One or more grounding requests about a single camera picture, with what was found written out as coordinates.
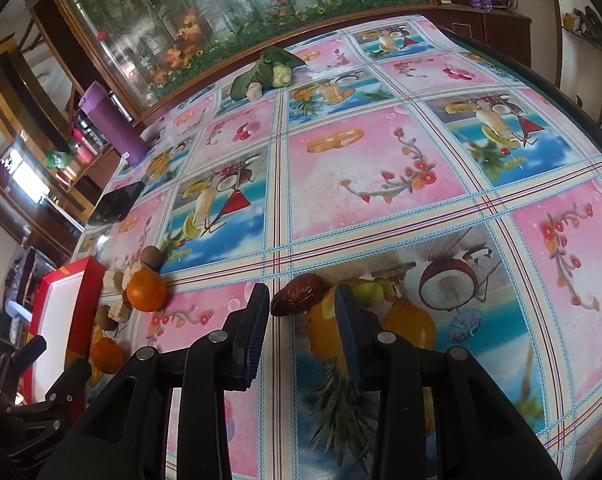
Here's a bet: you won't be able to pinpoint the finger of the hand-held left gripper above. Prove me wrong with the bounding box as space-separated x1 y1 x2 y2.
28 357 92 413
0 335 48 386

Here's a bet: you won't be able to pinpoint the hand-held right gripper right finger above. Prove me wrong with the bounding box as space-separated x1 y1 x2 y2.
333 282 564 480

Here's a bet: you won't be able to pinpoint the brown dried piece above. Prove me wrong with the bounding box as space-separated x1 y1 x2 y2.
126 269 169 312

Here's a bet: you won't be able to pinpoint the red date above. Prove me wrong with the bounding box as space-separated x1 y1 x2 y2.
271 274 332 318

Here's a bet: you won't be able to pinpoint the red box with white inside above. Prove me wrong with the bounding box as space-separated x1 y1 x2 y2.
13 256 108 406

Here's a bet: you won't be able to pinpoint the pink bottle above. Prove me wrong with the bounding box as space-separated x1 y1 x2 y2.
73 130 92 162

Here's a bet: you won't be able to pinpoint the fruit print tablecloth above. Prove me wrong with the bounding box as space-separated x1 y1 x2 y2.
76 14 602 480

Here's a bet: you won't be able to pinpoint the wooden side cabinet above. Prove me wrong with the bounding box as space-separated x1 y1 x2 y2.
441 5 532 68

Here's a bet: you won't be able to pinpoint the shoes on shelf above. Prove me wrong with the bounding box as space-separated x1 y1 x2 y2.
563 7 602 46

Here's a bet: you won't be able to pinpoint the orange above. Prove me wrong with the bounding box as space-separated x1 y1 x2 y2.
90 337 126 375

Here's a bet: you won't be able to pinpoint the purple tumbler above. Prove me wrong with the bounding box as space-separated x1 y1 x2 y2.
78 81 152 166

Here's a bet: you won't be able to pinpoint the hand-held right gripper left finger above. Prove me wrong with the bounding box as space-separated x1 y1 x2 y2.
36 282 272 480

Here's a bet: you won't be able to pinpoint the green leafy vegetable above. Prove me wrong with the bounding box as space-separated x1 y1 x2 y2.
230 46 306 101

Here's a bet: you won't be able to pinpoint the flower glass wooden cabinet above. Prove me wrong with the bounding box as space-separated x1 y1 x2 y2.
51 0 442 121

